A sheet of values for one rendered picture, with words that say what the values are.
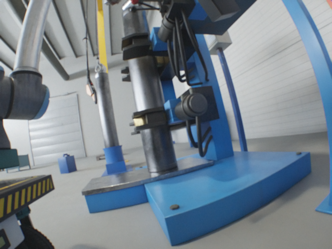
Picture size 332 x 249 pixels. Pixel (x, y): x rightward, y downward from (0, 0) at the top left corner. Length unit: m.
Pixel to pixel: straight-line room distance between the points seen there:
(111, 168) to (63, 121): 10.38
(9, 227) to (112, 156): 2.11
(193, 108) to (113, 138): 1.81
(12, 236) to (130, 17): 1.46
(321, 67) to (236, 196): 0.53
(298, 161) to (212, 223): 0.54
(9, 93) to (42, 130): 12.57
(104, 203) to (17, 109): 0.72
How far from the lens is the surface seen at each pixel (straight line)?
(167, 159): 1.14
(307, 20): 0.67
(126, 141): 11.81
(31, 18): 0.84
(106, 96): 2.53
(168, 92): 1.60
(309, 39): 0.65
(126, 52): 1.08
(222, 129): 1.32
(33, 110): 0.69
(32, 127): 13.61
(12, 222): 0.43
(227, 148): 1.33
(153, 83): 1.20
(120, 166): 2.41
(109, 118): 2.46
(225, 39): 1.92
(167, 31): 0.97
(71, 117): 12.44
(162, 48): 1.12
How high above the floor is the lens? 0.37
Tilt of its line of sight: 4 degrees up
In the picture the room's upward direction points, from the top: 11 degrees counter-clockwise
